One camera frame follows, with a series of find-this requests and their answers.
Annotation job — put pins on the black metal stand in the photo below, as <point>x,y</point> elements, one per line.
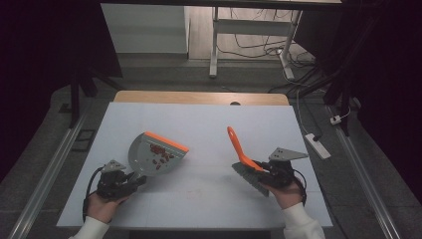
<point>79,89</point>

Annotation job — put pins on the small white plug adapter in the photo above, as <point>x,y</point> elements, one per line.
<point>335,119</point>

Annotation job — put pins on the grey dustpan with orange edge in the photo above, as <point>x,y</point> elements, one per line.
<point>146,159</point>

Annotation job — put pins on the pile of red kidney beans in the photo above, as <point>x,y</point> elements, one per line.
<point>158,150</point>

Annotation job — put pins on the wooden table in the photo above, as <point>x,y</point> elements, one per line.
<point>199,98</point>

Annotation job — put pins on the white table cover sheet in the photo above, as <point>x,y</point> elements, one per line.
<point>205,132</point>

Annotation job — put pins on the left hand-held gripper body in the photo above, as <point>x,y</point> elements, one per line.
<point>112,182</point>

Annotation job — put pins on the aluminium floor rail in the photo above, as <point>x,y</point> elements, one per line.
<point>368,186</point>
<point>46,179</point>

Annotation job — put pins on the person's left hand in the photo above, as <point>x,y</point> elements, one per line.
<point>103,207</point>

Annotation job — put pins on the white cabinet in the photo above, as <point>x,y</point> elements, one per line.
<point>146,30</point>

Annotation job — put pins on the black tripod stand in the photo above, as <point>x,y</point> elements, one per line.
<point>338,89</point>

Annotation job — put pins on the white metal desk frame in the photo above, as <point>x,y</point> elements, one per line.
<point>252,27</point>

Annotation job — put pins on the person's right hand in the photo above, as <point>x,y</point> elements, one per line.
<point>288,195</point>

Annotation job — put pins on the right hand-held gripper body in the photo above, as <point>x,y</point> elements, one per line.
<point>282,166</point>

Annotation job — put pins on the white power strip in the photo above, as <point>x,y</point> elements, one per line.
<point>317,146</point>

